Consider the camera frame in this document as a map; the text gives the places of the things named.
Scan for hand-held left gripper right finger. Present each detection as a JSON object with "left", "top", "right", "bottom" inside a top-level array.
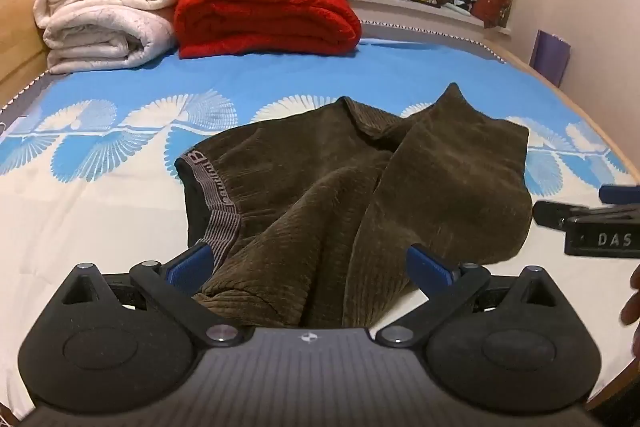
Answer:
[{"left": 375, "top": 244, "right": 564, "bottom": 349}]

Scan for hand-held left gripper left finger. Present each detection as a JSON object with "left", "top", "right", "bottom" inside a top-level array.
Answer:
[{"left": 59, "top": 242, "right": 246, "bottom": 349}]

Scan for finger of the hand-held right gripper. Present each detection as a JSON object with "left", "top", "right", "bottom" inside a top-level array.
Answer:
[
  {"left": 533, "top": 200, "right": 602, "bottom": 229},
  {"left": 598, "top": 184, "right": 640, "bottom": 207}
]

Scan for brown corduroy pants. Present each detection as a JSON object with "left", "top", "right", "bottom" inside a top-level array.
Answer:
[{"left": 175, "top": 83, "right": 534, "bottom": 329}]

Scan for person's right hand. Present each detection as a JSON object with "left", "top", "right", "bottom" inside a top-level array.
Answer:
[{"left": 619, "top": 263, "right": 640, "bottom": 358}]

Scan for purple box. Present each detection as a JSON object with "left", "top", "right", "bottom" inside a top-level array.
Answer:
[{"left": 528, "top": 29, "right": 572, "bottom": 88}]

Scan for grey windowsill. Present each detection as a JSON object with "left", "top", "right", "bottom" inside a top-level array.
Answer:
[{"left": 344, "top": 0, "right": 514, "bottom": 42}]

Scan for red folded blanket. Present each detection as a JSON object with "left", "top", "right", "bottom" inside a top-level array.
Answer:
[{"left": 173, "top": 0, "right": 363, "bottom": 60}]

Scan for white folded quilt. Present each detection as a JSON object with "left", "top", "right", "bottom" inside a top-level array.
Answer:
[{"left": 33, "top": 0, "right": 189, "bottom": 75}]

